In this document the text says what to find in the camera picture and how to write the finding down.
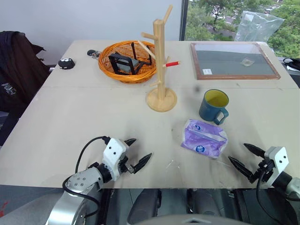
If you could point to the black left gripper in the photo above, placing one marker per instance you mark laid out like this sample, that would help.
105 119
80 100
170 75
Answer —
123 167

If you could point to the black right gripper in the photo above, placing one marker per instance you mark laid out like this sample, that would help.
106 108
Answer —
264 170

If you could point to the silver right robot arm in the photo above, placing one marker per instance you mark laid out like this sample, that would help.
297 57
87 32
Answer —
291 186

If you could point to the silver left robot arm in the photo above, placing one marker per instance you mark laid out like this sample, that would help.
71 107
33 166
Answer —
79 185

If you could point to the blue mug yellow inside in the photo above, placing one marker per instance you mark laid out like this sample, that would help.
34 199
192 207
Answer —
209 110

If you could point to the wooden mug tree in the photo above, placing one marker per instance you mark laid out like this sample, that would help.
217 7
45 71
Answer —
160 70

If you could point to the purple tissue pack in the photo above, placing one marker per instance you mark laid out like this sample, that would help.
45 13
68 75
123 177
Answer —
204 140

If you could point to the dark rounded shape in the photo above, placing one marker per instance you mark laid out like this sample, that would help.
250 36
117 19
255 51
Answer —
145 206

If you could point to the orange woven basket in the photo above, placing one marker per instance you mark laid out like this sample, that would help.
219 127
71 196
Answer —
126 78

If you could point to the red marker pen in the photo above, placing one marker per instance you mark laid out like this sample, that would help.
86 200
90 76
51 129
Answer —
173 63

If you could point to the small clear plastic piece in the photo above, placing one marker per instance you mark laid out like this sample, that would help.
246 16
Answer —
247 62

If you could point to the wooden framed grey tray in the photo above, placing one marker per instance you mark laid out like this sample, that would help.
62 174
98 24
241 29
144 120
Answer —
234 63

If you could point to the small white label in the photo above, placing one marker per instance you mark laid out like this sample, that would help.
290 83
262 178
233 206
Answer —
206 71

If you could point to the small black round toy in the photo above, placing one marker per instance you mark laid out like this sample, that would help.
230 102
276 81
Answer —
66 63

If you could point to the clear plastic bag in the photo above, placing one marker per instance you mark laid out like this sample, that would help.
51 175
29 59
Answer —
255 28

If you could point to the black jacket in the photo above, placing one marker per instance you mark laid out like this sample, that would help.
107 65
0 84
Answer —
16 75

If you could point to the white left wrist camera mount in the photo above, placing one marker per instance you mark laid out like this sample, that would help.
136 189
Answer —
114 153

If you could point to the black metal frame stand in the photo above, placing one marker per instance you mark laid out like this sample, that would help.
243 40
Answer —
117 63

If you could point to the dark window frame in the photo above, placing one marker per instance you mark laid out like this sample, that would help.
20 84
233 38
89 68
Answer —
184 20

